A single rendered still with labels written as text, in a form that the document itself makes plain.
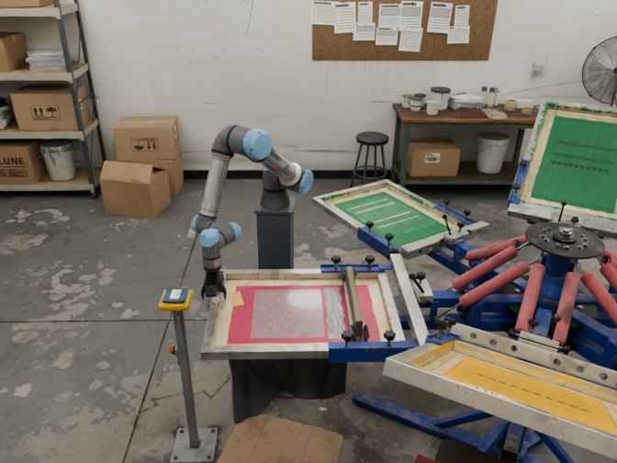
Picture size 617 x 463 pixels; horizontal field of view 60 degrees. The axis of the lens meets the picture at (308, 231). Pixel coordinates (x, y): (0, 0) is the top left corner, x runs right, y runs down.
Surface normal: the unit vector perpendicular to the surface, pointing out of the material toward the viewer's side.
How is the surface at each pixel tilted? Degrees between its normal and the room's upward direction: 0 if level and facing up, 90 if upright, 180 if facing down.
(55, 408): 0
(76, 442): 0
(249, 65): 90
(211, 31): 90
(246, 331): 0
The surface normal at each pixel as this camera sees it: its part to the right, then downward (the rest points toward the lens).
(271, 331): 0.01, -0.88
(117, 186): -0.21, 0.46
